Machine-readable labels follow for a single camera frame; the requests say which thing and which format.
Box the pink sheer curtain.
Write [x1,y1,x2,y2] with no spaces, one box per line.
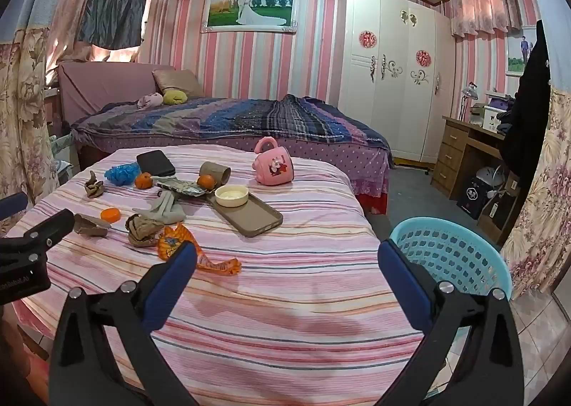
[45,0,117,72]

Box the small framed photo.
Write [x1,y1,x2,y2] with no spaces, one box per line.
[506,25,536,75]

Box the black hanging garment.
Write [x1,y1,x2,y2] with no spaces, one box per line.
[500,20,551,190]

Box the orange snack wrapper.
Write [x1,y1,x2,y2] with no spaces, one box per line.
[156,222,242,277]

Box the pink cloth bundle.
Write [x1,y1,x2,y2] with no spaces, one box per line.
[136,92,164,110]

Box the pale green cloth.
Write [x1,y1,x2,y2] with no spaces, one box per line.
[48,134,74,177]

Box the black phone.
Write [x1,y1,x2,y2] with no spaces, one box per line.
[136,150,177,177]

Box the framed wedding picture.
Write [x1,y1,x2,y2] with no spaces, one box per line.
[200,0,299,35]

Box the twisted brown paper scrap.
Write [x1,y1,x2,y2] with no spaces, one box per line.
[85,171,106,200]

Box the brown phone case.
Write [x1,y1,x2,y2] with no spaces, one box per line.
[206,192,284,238]

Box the wooden desk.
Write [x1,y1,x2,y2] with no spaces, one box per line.
[430,115,525,246]

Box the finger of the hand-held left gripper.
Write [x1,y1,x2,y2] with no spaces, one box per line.
[0,209,76,261]
[0,192,28,221]

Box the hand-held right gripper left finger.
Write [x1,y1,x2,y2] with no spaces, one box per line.
[48,240,199,406]

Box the beige pillow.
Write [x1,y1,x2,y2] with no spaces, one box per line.
[152,69,206,98]

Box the desk lamp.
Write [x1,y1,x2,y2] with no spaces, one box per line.
[459,81,479,121]

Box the light blue plastic basket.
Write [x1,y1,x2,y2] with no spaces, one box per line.
[389,217,513,305]

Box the white round appliance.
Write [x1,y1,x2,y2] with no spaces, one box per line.
[474,165,507,188]

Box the pink headboard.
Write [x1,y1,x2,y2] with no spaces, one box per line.
[58,60,177,125]

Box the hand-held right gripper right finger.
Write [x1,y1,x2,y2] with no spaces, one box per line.
[377,239,525,406]

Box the floral curtain with black garment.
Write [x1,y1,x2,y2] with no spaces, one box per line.
[499,0,571,302]

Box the grey sock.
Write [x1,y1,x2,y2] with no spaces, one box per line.
[132,190,186,226]

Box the brown paper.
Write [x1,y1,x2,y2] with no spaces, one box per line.
[72,213,111,238]

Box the pink window valance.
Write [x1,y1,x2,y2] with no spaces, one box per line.
[448,0,522,37]

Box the white wardrobe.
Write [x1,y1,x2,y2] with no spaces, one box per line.
[338,0,456,163]

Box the white box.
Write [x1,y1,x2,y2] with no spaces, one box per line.
[481,105,507,132]

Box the plaid quilt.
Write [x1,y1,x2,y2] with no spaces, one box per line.
[70,94,395,166]

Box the cream plastic lid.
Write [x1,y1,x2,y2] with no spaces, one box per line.
[214,185,249,209]

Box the brown paper ball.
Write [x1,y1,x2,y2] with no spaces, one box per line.
[125,212,166,248]

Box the blue mesh scrubber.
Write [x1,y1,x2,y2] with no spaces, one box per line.
[104,162,142,186]

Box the black paper bag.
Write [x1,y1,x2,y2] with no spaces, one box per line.
[456,177,491,220]

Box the silver foil wrapper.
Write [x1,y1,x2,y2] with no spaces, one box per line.
[155,178,210,200]

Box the bed with plaid blanket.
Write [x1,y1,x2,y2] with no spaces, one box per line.
[58,60,395,216]

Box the cardboard tube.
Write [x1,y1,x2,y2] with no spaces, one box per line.
[199,161,232,184]

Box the pink cartoon mug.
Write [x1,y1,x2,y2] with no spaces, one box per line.
[253,136,295,186]

